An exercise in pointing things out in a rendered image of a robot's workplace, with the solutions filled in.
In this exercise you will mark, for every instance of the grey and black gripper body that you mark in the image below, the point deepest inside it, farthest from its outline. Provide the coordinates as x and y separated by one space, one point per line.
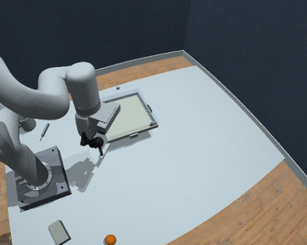
87 125

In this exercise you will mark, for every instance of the orange ball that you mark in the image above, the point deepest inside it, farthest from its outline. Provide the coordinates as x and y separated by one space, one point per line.
110 239

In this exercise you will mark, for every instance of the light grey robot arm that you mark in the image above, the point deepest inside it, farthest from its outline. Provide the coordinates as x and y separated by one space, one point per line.
52 103

